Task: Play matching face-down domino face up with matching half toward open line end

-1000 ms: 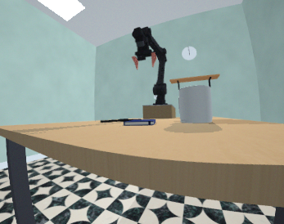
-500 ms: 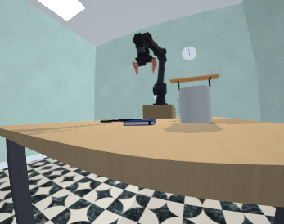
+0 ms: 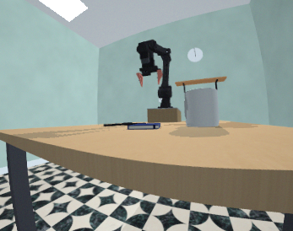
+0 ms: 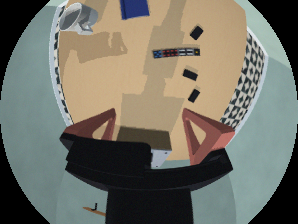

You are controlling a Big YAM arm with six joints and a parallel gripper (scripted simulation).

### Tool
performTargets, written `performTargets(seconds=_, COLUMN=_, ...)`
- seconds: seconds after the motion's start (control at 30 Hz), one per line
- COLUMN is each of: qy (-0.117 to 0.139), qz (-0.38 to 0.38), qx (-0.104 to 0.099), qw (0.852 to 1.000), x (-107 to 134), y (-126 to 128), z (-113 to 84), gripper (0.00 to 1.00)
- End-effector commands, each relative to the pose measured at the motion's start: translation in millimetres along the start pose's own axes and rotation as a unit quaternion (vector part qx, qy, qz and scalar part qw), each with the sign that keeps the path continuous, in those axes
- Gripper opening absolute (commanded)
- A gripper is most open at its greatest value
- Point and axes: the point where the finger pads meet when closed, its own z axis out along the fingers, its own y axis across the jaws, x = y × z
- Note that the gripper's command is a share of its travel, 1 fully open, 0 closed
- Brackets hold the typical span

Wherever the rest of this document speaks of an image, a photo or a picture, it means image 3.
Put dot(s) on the dark blue flat rectangular pad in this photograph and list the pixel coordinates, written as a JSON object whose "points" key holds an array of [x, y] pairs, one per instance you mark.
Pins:
{"points": [[144, 126]]}

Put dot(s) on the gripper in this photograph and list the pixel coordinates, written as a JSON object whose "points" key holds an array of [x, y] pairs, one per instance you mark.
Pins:
{"points": [[150, 70]]}

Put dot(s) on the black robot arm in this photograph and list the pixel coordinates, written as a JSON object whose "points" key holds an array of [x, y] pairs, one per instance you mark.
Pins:
{"points": [[147, 50]]}

